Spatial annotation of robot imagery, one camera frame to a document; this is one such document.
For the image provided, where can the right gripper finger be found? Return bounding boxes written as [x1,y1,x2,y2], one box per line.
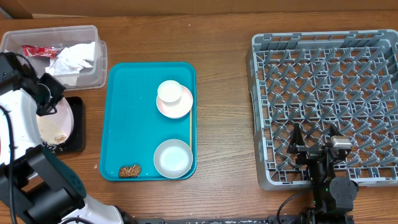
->
[288,123,305,149]
[329,124,342,137]

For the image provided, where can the large pink plate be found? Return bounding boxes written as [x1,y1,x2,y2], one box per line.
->
[44,98,74,139]

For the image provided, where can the white napkin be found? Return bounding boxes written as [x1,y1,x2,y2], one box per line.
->
[58,42,95,68]
[45,56,94,76]

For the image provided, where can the rice pile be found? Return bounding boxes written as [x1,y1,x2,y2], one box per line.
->
[37,116,67,145]

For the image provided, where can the red snack wrapper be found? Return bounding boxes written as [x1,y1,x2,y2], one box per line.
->
[22,45,63,58]

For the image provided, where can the brown food piece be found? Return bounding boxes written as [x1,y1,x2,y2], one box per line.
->
[118,164,142,178]

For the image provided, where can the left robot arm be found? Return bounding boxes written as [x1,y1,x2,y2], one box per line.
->
[1,52,137,223]

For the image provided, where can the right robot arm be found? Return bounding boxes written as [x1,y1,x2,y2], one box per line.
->
[284,123,359,223]

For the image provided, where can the grey dishwasher rack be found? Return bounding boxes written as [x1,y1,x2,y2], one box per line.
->
[246,29,397,190]

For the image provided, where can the clear plastic bin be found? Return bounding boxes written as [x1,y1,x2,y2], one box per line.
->
[1,26,108,90]

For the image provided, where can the black rectangular tray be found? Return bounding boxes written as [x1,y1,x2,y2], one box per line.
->
[47,96,86,155]

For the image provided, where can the teal serving tray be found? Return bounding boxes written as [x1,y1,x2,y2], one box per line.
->
[99,62,197,182]

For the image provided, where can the wooden chopstick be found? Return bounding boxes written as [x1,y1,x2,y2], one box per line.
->
[189,109,193,150]

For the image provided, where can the small white cup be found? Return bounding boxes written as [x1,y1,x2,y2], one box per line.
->
[157,80,183,103]

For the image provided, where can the pink saucer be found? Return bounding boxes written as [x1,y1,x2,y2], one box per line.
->
[156,85,193,119]

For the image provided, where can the grey small bowl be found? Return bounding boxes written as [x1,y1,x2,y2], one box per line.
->
[154,139,193,179]

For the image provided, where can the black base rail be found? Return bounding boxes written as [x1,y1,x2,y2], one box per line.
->
[134,216,279,224]

